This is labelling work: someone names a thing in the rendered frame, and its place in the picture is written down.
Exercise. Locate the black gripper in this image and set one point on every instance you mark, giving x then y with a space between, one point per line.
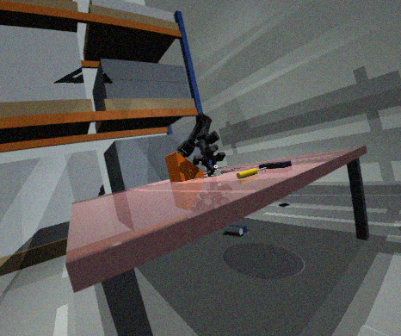
205 159

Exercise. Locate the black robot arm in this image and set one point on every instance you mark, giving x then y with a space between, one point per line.
200 132

